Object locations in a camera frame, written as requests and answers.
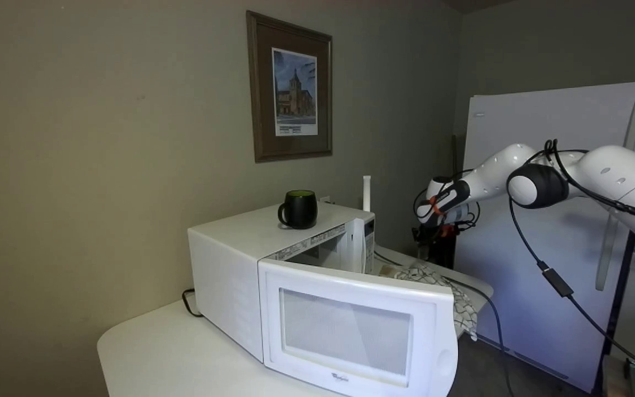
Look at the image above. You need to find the microwave door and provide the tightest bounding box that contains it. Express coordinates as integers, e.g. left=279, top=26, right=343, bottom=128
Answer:
left=257, top=259, right=459, bottom=397

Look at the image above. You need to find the white patterned cloth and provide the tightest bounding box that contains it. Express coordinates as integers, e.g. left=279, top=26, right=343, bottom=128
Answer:
left=394, top=263, right=479, bottom=341

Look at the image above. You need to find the black stand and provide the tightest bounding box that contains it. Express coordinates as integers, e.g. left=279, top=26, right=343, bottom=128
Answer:
left=592, top=230, right=635, bottom=397

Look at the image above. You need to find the white refrigerator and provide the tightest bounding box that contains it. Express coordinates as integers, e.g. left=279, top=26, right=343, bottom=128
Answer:
left=453, top=79, right=635, bottom=394

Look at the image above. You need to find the white microwave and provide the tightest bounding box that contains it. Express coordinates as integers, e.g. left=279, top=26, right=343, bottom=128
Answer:
left=187, top=202, right=459, bottom=397

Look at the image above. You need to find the framed picture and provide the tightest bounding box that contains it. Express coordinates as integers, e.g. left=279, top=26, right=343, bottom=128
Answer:
left=246, top=10, right=333, bottom=164

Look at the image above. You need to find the black mug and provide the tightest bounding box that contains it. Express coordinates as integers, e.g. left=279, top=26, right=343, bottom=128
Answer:
left=277, top=190, right=319, bottom=230

